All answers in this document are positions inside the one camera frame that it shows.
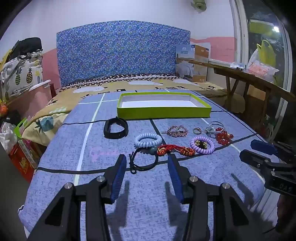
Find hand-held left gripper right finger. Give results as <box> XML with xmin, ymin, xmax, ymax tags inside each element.
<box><xmin>167</xmin><ymin>154</ymin><xmax>262</xmax><ymax>241</ymax></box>

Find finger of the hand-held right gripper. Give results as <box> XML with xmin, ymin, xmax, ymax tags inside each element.
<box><xmin>239</xmin><ymin>150</ymin><xmax>273</xmax><ymax>173</ymax></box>
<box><xmin>250</xmin><ymin>139</ymin><xmax>296</xmax><ymax>163</ymax></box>

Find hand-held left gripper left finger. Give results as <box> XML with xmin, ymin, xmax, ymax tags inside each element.
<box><xmin>28</xmin><ymin>154</ymin><xmax>127</xmax><ymax>241</ymax></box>

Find red and gold beaded bracelet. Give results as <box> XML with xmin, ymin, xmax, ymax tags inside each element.
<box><xmin>157</xmin><ymin>144</ymin><xmax>196</xmax><ymax>157</ymax></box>

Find black elastic hair tie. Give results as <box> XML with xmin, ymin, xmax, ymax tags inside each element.
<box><xmin>129</xmin><ymin>146</ymin><xmax>160</xmax><ymax>175</ymax></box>

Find light blue spiral hair tie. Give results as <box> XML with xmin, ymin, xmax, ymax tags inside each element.
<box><xmin>134</xmin><ymin>133</ymin><xmax>163</xmax><ymax>149</ymax></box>

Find red round bead bracelet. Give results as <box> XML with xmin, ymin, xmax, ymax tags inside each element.
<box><xmin>216</xmin><ymin>130</ymin><xmax>234</xmax><ymax>146</ymax></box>

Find black smart wristband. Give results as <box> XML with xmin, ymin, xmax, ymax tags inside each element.
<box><xmin>103</xmin><ymin>117</ymin><xmax>129</xmax><ymax>140</ymax></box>

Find purple spiral hair tie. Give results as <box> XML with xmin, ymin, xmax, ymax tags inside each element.
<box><xmin>190</xmin><ymin>136</ymin><xmax>215</xmax><ymax>155</ymax></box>

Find silver bangles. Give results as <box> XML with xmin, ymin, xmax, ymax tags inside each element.
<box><xmin>205</xmin><ymin>121</ymin><xmax>225</xmax><ymax>137</ymax></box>

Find green cardboard box tray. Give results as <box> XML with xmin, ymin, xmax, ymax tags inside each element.
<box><xmin>117</xmin><ymin>92</ymin><xmax>212</xmax><ymax>120</ymax></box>

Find blue grey checked blanket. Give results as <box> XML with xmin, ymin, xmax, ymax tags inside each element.
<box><xmin>18</xmin><ymin>90</ymin><xmax>280</xmax><ymax>241</ymax></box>

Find wooden bench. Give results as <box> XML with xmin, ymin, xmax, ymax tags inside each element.
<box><xmin>188</xmin><ymin>60</ymin><xmax>296</xmax><ymax>131</ymax></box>

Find pink packet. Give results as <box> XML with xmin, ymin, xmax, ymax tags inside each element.
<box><xmin>246</xmin><ymin>59</ymin><xmax>279</xmax><ymax>77</ymax></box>

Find tan patterned bed sheet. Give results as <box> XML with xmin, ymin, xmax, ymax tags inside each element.
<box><xmin>22</xmin><ymin>74</ymin><xmax>228</xmax><ymax>147</ymax></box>

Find yellow plastic bag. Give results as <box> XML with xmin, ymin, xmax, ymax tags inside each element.
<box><xmin>256</xmin><ymin>40</ymin><xmax>277</xmax><ymax>68</ymax></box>

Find red cardboard box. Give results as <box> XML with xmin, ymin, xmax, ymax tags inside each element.
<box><xmin>9</xmin><ymin>138</ymin><xmax>40</xmax><ymax>183</ymax></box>

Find quilt packaging box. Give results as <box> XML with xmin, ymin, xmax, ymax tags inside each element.
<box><xmin>175</xmin><ymin>44</ymin><xmax>210</xmax><ymax>83</ymax></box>

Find green paper bag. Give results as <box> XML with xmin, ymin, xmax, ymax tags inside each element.
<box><xmin>13</xmin><ymin>117</ymin><xmax>28</xmax><ymax>140</ymax></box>

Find pink storage box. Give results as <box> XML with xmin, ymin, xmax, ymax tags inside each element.
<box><xmin>7</xmin><ymin>80</ymin><xmax>57</xmax><ymax>121</ymax></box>

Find white plastic bag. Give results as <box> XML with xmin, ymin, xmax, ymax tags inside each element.
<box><xmin>0</xmin><ymin>122</ymin><xmax>18</xmax><ymax>154</ymax></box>

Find blue floral headboard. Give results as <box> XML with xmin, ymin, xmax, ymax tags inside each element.
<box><xmin>57</xmin><ymin>20</ymin><xmax>191</xmax><ymax>87</ymax></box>

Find pineapple print bag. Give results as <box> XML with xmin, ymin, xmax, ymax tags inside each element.
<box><xmin>0</xmin><ymin>52</ymin><xmax>44</xmax><ymax>102</ymax></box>

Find black bag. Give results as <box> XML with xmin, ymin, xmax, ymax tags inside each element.
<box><xmin>10</xmin><ymin>37</ymin><xmax>43</xmax><ymax>59</ymax></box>

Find pink rhinestone bracelet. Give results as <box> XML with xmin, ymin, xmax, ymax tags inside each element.
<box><xmin>162</xmin><ymin>125</ymin><xmax>188</xmax><ymax>138</ymax></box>

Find white window frame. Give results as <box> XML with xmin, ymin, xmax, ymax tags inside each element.
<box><xmin>229</xmin><ymin>0</ymin><xmax>295</xmax><ymax>149</ymax></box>

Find green wall ornament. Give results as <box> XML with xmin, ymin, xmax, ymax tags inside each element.
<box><xmin>191</xmin><ymin>0</ymin><xmax>208</xmax><ymax>14</ymax></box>

